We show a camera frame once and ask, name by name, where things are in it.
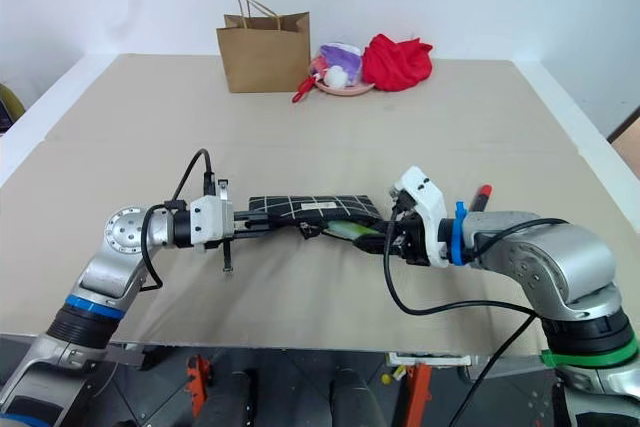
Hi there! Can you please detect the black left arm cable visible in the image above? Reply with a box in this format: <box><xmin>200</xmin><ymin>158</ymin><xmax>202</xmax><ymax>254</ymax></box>
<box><xmin>139</xmin><ymin>148</ymin><xmax>217</xmax><ymax>293</ymax></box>

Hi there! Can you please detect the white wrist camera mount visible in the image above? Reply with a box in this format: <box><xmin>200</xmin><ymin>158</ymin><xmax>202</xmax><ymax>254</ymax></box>
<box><xmin>188</xmin><ymin>193</ymin><xmax>235</xmax><ymax>252</ymax></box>
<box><xmin>391</xmin><ymin>164</ymin><xmax>450</xmax><ymax>268</ymax></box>

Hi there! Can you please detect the red cloth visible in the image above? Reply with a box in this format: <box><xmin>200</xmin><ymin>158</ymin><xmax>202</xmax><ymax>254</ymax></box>
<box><xmin>360</xmin><ymin>33</ymin><xmax>435</xmax><ymax>93</ymax></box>

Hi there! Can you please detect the yellow green object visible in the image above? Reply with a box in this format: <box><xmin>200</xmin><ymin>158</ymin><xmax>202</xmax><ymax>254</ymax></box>
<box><xmin>0</xmin><ymin>82</ymin><xmax>27</xmax><ymax>134</ymax></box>

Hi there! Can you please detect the beige table cover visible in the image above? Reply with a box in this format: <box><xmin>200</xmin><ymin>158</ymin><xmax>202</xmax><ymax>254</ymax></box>
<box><xmin>0</xmin><ymin>52</ymin><xmax>640</xmax><ymax>354</ymax></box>

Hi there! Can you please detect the brown wooden furniture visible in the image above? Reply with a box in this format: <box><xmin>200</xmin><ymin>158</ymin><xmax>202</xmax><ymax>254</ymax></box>
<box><xmin>606</xmin><ymin>106</ymin><xmax>640</xmax><ymax>179</ymax></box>

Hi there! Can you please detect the red strap keyring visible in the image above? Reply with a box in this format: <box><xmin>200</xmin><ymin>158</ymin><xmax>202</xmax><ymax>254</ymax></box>
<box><xmin>291</xmin><ymin>73</ymin><xmax>317</xmax><ymax>105</ymax></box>

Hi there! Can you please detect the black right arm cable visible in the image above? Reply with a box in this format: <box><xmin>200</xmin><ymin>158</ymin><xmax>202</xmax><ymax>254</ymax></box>
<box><xmin>383</xmin><ymin>206</ymin><xmax>571</xmax><ymax>427</ymax></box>

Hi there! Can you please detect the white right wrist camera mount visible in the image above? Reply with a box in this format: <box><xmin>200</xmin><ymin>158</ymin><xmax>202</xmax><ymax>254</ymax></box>
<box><xmin>391</xmin><ymin>164</ymin><xmax>450</xmax><ymax>268</ymax></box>

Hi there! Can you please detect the orange clamp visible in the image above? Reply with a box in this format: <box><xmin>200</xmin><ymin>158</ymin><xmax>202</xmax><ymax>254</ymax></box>
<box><xmin>405</xmin><ymin>361</ymin><xmax>434</xmax><ymax>427</ymax></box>
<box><xmin>185</xmin><ymin>353</ymin><xmax>212</xmax><ymax>421</ymax></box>

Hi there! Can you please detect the red black marker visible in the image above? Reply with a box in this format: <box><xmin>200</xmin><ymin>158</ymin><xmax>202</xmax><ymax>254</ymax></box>
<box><xmin>468</xmin><ymin>183</ymin><xmax>494</xmax><ymax>214</ymax></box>

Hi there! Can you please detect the white bracket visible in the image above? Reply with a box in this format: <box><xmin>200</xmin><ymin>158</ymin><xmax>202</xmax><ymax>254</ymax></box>
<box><xmin>386</xmin><ymin>351</ymin><xmax>474</xmax><ymax>369</ymax></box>

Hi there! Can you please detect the pink plate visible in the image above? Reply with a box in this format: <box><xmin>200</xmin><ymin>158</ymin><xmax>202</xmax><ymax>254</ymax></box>
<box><xmin>311</xmin><ymin>77</ymin><xmax>376</xmax><ymax>97</ymax></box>

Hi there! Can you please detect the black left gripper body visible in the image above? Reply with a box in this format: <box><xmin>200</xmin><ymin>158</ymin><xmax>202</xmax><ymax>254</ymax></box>
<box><xmin>217</xmin><ymin>178</ymin><xmax>252</xmax><ymax>276</ymax></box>

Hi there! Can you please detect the brown paper bag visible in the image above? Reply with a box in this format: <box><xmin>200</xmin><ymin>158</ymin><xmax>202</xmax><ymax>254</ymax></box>
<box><xmin>215</xmin><ymin>0</ymin><xmax>312</xmax><ymax>94</ymax></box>

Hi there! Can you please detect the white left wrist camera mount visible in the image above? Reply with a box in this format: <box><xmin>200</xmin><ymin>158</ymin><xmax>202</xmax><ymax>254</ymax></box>
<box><xmin>188</xmin><ymin>193</ymin><xmax>235</xmax><ymax>252</ymax></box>

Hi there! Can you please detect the white pompom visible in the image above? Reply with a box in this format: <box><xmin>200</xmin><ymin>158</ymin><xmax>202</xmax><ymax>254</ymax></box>
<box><xmin>325</xmin><ymin>65</ymin><xmax>349</xmax><ymax>88</ymax></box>

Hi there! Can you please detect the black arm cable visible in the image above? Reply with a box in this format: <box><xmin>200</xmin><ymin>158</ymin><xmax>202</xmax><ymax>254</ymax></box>
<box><xmin>139</xmin><ymin>148</ymin><xmax>217</xmax><ymax>293</ymax></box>
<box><xmin>383</xmin><ymin>206</ymin><xmax>571</xmax><ymax>427</ymax></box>

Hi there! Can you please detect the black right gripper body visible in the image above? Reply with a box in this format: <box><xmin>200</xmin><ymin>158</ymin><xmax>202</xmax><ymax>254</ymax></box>
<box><xmin>386</xmin><ymin>189</ymin><xmax>433</xmax><ymax>267</ymax></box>

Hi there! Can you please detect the green highlighter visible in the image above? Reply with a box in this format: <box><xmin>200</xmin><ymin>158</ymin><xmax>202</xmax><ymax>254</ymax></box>
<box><xmin>322</xmin><ymin>220</ymin><xmax>379</xmax><ymax>242</ymax></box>

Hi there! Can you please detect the black white grid pouch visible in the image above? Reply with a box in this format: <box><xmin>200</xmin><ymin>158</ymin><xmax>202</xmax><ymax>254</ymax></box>
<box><xmin>247</xmin><ymin>192</ymin><xmax>384</xmax><ymax>244</ymax></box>

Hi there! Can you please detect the grey metal bracket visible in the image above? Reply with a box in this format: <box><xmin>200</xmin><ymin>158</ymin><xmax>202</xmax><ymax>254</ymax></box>
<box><xmin>106</xmin><ymin>344</ymin><xmax>147</xmax><ymax>369</ymax></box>

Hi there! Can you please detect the purple white plush toy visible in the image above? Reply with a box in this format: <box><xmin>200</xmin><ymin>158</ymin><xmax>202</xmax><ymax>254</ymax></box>
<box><xmin>318</xmin><ymin>42</ymin><xmax>363</xmax><ymax>86</ymax></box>

